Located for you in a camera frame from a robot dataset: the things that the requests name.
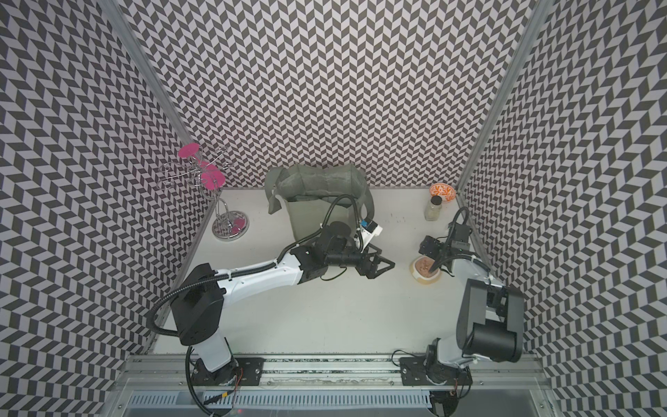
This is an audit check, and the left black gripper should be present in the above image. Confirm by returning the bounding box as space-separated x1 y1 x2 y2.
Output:
327 240 397 278

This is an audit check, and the green canvas bag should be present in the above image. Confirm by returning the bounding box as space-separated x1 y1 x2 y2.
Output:
264 164 375 240

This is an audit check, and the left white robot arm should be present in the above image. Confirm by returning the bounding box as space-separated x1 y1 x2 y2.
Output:
147 195 395 385

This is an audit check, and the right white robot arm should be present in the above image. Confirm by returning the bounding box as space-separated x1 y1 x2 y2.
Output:
411 207 525 385

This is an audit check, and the small glass bottle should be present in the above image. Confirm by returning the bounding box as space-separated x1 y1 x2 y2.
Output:
424 195 443 222

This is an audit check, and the orange patterned bowl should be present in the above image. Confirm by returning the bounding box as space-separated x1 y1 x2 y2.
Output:
429 182 457 204

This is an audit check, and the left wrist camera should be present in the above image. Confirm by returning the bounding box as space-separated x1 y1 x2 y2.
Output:
359 220 383 250

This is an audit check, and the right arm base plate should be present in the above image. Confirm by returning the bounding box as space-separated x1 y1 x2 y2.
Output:
399 356 472 387

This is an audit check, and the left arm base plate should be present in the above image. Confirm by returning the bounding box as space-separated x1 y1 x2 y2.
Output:
190 357 265 387

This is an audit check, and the aluminium front rail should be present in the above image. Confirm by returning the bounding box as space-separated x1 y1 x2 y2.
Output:
110 354 550 392

